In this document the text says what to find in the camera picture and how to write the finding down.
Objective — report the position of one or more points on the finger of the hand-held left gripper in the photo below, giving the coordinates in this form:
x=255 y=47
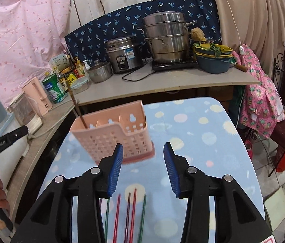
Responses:
x=21 y=132

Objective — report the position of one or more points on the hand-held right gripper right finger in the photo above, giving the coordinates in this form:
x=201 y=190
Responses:
x=170 y=169

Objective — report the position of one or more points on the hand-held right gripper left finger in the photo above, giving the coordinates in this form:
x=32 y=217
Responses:
x=114 y=168

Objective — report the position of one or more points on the pink perforated utensil holder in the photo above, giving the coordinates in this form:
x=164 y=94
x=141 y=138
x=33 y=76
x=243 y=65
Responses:
x=107 y=139

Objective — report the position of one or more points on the purple chopstick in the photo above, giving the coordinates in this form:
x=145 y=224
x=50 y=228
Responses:
x=127 y=215

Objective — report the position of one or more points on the red chopstick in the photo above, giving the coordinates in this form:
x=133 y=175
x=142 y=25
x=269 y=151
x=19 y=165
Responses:
x=133 y=215
x=117 y=217

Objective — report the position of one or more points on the green chopstick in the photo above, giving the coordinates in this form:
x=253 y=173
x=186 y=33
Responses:
x=106 y=220
x=142 y=217

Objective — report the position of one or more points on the brown chopstick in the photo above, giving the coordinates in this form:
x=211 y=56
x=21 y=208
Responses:
x=78 y=110

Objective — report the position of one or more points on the white kitchen appliance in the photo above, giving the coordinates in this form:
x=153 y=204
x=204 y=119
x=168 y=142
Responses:
x=26 y=116

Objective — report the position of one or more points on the pink electric kettle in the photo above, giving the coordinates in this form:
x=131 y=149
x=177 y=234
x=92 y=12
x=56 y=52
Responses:
x=37 y=96

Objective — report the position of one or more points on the blue planet print tablecloth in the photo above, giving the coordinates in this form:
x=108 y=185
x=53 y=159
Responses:
x=195 y=131

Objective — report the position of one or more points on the green labelled can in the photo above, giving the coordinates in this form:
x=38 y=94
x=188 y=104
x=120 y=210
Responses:
x=52 y=87

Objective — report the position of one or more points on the dark sauce bottle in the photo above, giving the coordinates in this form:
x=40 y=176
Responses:
x=62 y=81

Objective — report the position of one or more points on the clear food container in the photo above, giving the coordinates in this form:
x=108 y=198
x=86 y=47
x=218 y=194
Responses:
x=80 y=84

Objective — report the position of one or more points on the yellow label sauce bottle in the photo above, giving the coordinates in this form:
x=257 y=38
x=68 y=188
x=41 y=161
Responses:
x=80 y=68

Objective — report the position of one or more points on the pink dotted curtain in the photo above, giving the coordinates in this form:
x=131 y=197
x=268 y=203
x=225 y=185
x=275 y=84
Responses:
x=18 y=43

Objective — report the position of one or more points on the white pump bottle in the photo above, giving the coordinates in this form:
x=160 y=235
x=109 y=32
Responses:
x=87 y=64

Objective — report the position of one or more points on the small steel pot with lid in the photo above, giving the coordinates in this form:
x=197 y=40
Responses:
x=99 y=72

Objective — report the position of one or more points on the black induction cooker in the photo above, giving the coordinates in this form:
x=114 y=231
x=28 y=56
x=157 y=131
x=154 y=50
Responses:
x=175 y=65

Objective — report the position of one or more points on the steel rice cooker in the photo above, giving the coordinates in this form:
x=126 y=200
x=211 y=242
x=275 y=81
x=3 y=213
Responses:
x=124 y=55

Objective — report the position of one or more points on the pink pineapple print cloth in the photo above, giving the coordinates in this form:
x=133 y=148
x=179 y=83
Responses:
x=261 y=98

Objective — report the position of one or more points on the blue bowl with items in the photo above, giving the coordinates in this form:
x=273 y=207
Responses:
x=214 y=59

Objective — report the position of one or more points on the navy palm print cloth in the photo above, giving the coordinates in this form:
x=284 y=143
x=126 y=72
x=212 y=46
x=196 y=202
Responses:
x=102 y=30

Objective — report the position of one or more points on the stacked steel steamer pot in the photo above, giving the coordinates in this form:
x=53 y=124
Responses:
x=166 y=38

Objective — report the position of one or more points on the brown loofah sponge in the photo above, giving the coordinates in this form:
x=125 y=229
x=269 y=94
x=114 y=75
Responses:
x=197 y=34

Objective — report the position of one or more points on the beige curtain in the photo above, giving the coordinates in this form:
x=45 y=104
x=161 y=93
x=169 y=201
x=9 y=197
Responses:
x=253 y=12

